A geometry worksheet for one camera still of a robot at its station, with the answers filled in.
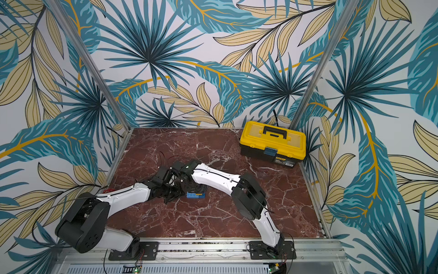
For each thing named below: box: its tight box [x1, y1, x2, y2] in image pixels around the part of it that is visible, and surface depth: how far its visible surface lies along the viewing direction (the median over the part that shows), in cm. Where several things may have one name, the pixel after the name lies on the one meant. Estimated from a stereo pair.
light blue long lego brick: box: [186, 191, 206, 199], surface depth 90 cm
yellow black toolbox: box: [239, 120, 307, 168], surface depth 96 cm
